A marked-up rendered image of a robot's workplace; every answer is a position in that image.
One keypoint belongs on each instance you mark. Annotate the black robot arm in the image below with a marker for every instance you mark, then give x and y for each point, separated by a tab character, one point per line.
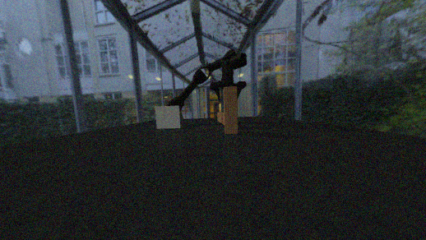
229	62

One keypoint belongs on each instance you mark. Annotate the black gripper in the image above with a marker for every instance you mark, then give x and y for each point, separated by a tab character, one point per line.
227	81

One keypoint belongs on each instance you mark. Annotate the long wooden board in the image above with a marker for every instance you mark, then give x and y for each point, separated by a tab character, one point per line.
221	118

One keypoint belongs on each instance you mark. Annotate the brown wooden post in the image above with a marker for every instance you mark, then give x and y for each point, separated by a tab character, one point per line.
231	110

